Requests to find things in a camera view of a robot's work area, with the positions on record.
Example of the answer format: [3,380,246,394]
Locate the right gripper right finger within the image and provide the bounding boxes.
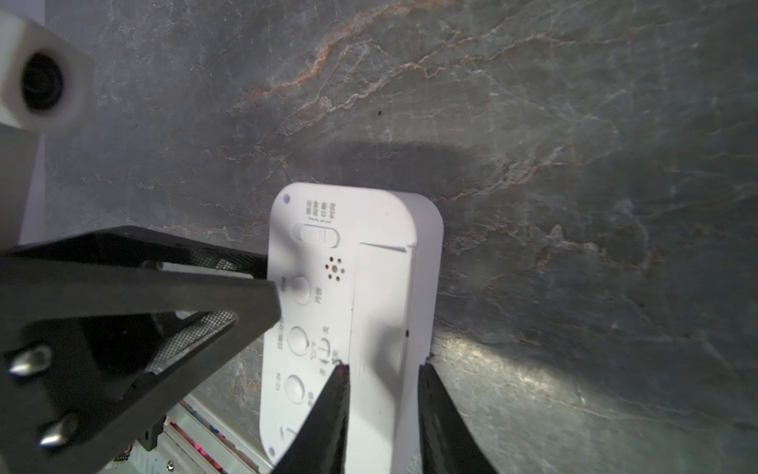
[418,363,497,474]

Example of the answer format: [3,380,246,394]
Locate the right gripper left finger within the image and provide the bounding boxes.
[272,363,351,474]

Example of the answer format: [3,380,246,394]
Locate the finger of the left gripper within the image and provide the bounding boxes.
[1,257,280,473]
[5,226,268,278]

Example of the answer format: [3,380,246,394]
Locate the white battery cover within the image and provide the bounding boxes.
[345,244,412,473]

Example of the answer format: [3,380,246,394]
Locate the white alarm device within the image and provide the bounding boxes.
[260,183,443,473]

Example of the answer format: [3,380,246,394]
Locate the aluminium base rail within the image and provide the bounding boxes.
[103,392,272,474]

